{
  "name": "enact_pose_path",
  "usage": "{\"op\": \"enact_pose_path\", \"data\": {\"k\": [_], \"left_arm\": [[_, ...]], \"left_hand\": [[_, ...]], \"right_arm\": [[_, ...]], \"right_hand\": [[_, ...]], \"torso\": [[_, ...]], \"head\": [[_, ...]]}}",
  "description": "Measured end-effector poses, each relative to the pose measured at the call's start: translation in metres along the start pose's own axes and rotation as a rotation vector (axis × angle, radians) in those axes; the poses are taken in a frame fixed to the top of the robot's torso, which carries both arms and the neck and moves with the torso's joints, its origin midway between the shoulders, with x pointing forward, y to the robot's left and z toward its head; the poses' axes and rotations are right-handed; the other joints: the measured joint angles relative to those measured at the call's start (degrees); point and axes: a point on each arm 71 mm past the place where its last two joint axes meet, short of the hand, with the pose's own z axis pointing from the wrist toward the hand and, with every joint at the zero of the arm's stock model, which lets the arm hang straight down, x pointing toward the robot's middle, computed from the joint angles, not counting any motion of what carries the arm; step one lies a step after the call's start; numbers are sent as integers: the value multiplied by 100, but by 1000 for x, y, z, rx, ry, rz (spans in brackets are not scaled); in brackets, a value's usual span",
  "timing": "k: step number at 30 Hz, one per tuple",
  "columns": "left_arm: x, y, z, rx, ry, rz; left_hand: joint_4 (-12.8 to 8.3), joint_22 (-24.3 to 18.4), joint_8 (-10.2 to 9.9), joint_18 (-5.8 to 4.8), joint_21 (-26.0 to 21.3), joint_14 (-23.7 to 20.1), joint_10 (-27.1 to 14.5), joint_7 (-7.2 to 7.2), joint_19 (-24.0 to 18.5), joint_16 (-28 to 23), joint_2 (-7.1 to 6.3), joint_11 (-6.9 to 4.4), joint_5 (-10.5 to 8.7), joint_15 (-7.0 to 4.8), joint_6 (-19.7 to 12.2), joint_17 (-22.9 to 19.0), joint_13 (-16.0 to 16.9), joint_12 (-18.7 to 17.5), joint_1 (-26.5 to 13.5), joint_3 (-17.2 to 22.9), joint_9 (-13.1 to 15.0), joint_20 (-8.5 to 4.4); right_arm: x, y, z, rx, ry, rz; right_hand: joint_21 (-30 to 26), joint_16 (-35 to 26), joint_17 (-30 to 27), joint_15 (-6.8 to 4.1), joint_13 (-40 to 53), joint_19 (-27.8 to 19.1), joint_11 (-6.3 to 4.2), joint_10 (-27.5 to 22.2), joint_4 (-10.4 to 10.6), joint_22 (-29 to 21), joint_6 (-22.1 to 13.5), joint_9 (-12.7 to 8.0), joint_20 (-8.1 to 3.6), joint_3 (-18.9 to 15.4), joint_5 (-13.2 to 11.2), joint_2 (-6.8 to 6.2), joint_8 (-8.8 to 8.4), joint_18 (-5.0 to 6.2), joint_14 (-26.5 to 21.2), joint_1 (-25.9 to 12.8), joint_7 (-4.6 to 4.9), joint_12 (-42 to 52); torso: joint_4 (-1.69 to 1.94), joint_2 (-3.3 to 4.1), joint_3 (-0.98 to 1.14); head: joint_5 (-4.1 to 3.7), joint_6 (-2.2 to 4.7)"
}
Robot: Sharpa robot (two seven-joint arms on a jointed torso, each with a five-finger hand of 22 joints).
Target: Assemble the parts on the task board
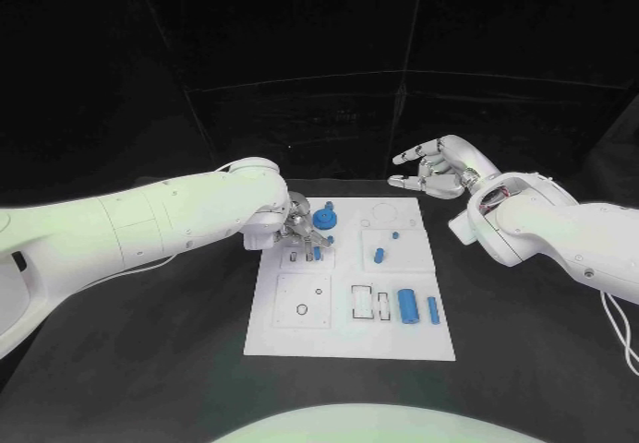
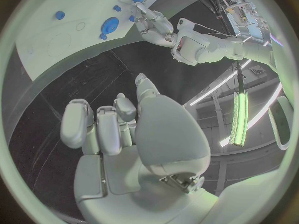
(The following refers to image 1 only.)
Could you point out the blue gear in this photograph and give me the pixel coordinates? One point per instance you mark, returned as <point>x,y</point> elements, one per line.
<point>325,219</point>

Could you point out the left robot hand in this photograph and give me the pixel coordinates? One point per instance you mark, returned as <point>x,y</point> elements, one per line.
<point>299,228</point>

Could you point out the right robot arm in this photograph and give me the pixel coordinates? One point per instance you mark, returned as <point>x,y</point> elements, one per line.
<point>559,232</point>

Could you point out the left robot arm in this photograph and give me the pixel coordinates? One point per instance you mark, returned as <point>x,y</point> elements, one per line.
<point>130,221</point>

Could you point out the large blue cylinder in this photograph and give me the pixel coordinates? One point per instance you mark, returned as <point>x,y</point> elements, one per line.
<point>407,306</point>

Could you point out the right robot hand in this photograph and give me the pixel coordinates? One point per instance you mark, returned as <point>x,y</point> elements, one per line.
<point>449,173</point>

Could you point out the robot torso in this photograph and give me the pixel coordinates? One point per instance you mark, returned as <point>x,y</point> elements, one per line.
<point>380,424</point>

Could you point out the short blue cylinder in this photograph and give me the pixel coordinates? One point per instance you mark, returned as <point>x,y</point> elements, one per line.
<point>380,255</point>

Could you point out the white task board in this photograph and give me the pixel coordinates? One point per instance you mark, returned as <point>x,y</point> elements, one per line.
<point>349,332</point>

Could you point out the thin long blue cylinder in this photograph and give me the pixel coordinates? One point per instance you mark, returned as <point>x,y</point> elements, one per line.
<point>433,310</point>

